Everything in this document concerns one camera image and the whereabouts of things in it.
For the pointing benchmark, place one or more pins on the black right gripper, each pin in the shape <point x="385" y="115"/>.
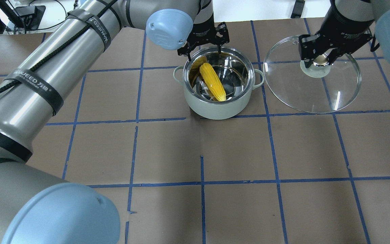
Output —
<point x="342" y="24"/>

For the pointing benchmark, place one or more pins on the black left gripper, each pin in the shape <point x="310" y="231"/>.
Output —
<point x="203" y="27"/>

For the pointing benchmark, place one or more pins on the glass pot lid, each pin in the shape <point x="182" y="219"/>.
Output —
<point x="311" y="86"/>

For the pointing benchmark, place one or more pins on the yellow corn cob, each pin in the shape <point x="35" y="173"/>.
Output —
<point x="212" y="81"/>

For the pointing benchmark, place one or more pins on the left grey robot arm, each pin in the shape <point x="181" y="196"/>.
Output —
<point x="37" y="207"/>

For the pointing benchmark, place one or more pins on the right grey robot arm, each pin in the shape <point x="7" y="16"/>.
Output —
<point x="364" y="10"/>

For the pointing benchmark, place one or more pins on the pale green cooking pot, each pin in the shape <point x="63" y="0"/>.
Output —
<point x="236" y="73"/>

